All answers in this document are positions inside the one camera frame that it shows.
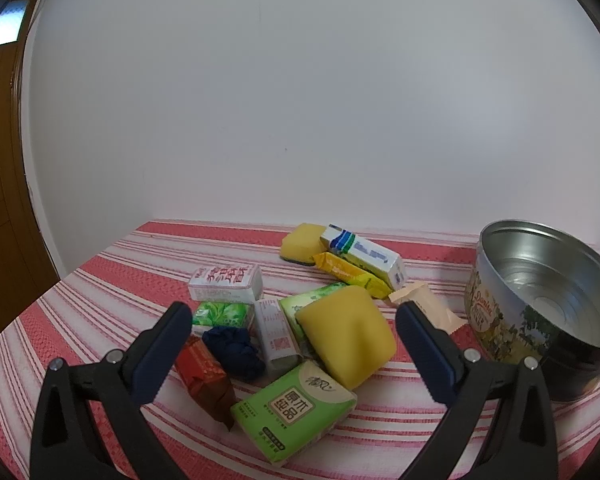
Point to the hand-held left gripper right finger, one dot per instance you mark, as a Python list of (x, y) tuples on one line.
[(425, 355)]

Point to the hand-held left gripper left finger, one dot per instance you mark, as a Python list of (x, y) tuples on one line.
[(160, 355)]

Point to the red brown snack packet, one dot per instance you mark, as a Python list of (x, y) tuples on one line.
[(205, 375)]

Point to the beige pink snack packet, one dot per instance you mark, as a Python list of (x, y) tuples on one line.
[(425, 300)]

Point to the navy blue cloth ball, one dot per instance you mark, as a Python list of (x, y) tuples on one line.
[(232, 352)]

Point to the small leafy green tissue pack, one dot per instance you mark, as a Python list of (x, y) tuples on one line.
[(220, 314)]

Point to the large plain yellow sponge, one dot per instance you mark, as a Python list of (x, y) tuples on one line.
[(345, 335)]

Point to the round metal cookie tin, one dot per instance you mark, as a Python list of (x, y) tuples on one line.
[(505, 320)]

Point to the white box with red print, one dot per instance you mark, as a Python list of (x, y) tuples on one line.
[(225, 280)]

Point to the yellow snack packet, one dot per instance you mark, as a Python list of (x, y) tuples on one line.
[(347, 272)]

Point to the white blue tissue pack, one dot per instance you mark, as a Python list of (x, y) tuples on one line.
[(370, 255)]

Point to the narrow white medicine box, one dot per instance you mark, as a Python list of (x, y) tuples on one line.
[(275, 330)]

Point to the green tissue pack red logo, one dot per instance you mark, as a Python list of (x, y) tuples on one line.
[(300, 305)]

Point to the light green labelled tissue pack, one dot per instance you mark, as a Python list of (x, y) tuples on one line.
[(290, 410)]

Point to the yellow sponge with dark scrubber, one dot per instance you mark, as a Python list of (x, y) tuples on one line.
[(302, 240)]

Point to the red white striped tablecloth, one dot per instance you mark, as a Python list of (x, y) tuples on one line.
[(105, 280)]

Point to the brown wooden door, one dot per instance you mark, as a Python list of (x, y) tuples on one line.
[(0, 160)]

